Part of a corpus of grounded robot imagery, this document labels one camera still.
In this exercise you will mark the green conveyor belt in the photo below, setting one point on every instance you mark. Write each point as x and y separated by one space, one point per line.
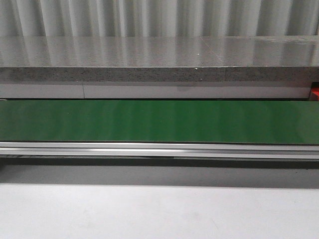
265 122

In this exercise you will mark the grey stone counter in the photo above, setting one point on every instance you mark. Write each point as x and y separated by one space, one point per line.
256 67

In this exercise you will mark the red object right edge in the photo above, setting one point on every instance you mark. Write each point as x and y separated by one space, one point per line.
314 94

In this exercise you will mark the white pleated curtain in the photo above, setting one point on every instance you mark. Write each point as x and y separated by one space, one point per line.
160 18

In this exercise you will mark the aluminium conveyor frame rail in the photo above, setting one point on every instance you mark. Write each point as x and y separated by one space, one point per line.
263 152

